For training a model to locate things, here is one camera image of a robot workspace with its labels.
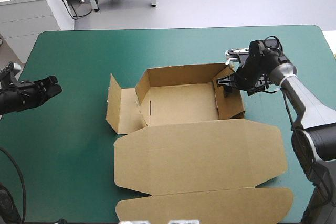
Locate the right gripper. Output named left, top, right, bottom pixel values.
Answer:
left=216, top=55, right=269, bottom=98

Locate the white cabinet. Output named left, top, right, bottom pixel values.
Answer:
left=0, top=0, right=76, bottom=65

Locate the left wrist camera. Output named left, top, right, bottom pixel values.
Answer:
left=0, top=61, right=22, bottom=84

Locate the brown cardboard box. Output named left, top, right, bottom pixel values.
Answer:
left=105, top=62, right=295, bottom=222

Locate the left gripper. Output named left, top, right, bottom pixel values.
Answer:
left=5, top=75, right=64, bottom=115

